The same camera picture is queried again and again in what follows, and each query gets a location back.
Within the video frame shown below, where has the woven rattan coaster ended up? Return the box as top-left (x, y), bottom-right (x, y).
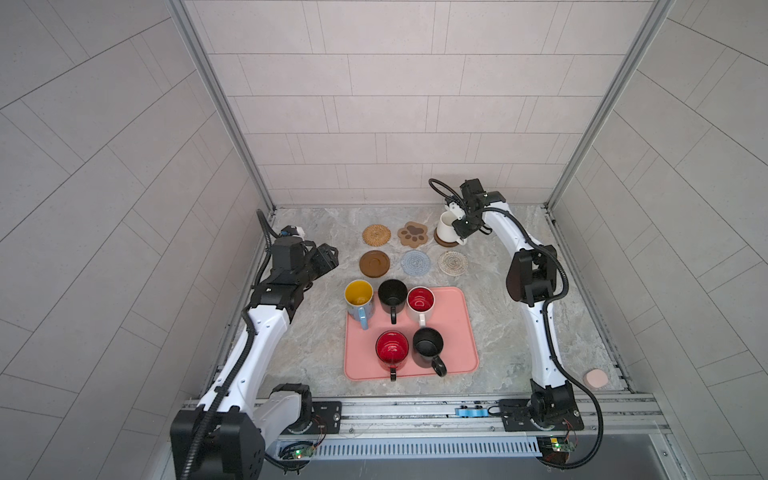
top-left (362, 224), bottom-right (391, 247)

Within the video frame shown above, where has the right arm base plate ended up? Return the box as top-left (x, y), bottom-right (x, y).
top-left (497, 399), bottom-right (584, 435)

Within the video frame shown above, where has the white lace coaster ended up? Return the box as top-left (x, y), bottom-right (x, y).
top-left (438, 251), bottom-right (469, 277)

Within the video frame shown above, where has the black mug back row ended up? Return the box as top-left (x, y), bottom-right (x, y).
top-left (378, 279), bottom-right (408, 325)

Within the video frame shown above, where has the red mug front row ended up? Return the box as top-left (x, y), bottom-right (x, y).
top-left (375, 330), bottom-right (410, 382)

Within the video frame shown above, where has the grey felt round coaster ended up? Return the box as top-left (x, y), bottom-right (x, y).
top-left (401, 250), bottom-right (431, 277)

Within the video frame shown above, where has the cork paw print coaster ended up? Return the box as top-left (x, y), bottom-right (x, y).
top-left (397, 221), bottom-right (429, 249)

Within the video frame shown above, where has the left circuit board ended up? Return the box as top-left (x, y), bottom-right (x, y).
top-left (278, 441), bottom-right (316, 461)

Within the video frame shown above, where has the circuit board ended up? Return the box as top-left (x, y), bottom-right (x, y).
top-left (537, 437), bottom-right (578, 461)
top-left (278, 441), bottom-right (316, 461)

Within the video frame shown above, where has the blue mug yellow inside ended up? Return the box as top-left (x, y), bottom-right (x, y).
top-left (344, 280), bottom-right (375, 330)

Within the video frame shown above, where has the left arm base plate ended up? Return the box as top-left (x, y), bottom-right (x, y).
top-left (283, 400), bottom-right (343, 435)

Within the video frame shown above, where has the pink round coaster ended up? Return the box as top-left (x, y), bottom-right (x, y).
top-left (583, 368), bottom-right (610, 390)

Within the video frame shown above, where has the blue clamp on rail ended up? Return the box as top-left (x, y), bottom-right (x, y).
top-left (455, 405), bottom-right (490, 418)

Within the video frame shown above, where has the black mug row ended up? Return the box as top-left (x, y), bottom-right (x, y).
top-left (378, 279), bottom-right (408, 325)
top-left (412, 327), bottom-right (447, 377)

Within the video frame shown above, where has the brown wooden coaster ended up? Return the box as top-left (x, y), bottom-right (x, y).
top-left (433, 230), bottom-right (460, 248)
top-left (359, 250), bottom-right (390, 278)

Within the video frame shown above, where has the right circuit board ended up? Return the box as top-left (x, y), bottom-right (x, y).
top-left (537, 437), bottom-right (578, 461)

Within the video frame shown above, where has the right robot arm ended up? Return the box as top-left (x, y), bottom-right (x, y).
top-left (428, 178), bottom-right (604, 432)

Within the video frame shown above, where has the black mug front row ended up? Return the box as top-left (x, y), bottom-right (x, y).
top-left (412, 327), bottom-right (447, 377)

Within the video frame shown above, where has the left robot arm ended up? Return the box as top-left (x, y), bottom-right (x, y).
top-left (170, 213), bottom-right (339, 479)

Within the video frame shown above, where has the aluminium mounting rail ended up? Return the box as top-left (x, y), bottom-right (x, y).
top-left (167, 392), bottom-right (670, 443)

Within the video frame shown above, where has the white mug red inside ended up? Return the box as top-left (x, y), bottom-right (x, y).
top-left (406, 286), bottom-right (436, 327)

